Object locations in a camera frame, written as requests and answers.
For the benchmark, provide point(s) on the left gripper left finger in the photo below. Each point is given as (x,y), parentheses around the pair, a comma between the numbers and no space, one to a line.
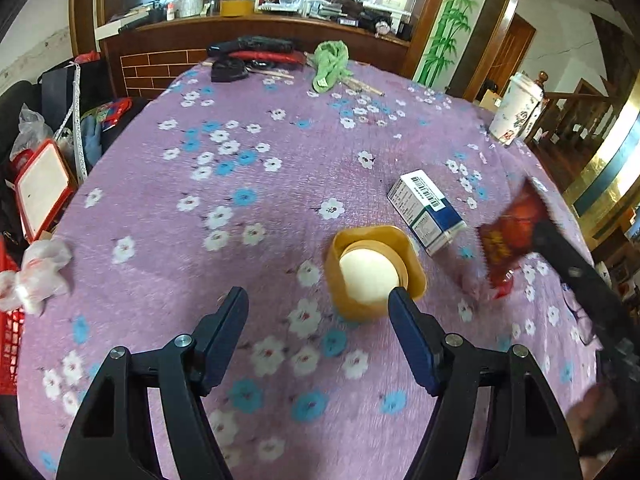
(111,436)

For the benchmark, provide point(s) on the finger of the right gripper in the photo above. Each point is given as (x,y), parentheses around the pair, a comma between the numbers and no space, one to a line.
(606,313)

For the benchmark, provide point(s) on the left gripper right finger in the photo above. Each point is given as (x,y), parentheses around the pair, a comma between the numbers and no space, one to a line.
(526,436)

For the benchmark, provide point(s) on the red snack wrapper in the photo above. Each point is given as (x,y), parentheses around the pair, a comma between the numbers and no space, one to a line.
(510,237)

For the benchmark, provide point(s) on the red mesh trash basket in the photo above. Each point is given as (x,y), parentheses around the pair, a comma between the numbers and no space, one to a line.
(11,328)

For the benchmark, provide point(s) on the blue white medicine box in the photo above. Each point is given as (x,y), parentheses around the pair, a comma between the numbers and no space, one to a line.
(426,211)

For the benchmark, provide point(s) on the person right hand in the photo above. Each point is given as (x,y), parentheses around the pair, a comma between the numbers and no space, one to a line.
(598,423)

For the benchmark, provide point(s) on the white cartoon tumbler cup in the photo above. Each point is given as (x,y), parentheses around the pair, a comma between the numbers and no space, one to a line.
(517,106)

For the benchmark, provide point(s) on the cardboard box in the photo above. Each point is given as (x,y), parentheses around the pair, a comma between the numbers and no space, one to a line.
(490,101)

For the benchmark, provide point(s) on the red white lidded box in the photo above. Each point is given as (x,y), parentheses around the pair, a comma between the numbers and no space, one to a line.
(43,188)

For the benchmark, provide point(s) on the purple floral tablecloth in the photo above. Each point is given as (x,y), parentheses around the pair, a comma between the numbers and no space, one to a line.
(245,184)

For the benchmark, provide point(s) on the clear plastic bag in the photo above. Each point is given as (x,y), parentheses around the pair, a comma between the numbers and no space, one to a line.
(32,132)

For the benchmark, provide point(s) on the green cloth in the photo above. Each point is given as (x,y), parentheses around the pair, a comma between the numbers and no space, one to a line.
(330,60)

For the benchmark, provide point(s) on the wooden counter ledge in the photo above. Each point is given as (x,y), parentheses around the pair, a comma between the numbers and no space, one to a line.
(146,60)

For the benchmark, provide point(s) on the black pouch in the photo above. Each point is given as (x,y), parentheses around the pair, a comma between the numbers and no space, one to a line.
(228,70)

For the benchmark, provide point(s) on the purple frame eyeglasses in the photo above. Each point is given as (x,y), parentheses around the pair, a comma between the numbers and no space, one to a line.
(582,321)

